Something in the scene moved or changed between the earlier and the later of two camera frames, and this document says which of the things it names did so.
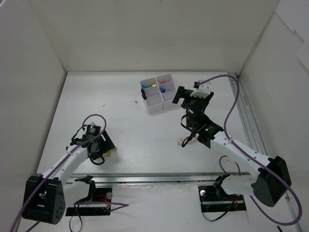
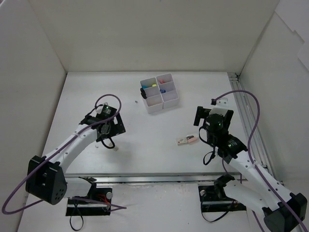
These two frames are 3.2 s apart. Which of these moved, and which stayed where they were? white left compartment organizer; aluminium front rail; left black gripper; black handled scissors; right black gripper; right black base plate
Moved: left black gripper; right black gripper
Stayed: aluminium front rail; white left compartment organizer; black handled scissors; right black base plate
